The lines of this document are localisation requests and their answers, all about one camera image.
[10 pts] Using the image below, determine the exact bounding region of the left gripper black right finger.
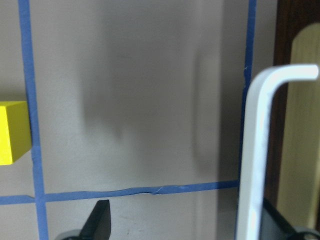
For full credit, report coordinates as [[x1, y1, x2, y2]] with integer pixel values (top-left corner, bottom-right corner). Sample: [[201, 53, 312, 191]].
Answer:
[[259, 198, 300, 240]]

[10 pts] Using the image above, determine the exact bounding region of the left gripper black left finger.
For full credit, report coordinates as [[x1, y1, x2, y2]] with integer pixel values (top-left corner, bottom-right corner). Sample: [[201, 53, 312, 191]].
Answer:
[[79, 200, 111, 240]]

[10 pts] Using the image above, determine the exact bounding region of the white drawer handle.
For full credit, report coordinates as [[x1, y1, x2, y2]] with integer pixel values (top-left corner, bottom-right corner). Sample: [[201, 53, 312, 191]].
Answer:
[[235, 64, 320, 240]]

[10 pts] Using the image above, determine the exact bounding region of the brown wooden drawer cabinet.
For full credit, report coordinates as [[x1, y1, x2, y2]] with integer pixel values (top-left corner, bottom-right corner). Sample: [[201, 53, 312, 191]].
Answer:
[[264, 0, 320, 230]]

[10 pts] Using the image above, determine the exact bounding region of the yellow block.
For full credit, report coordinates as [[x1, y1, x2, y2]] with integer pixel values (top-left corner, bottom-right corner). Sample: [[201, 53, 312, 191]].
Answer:
[[0, 101, 32, 166]]

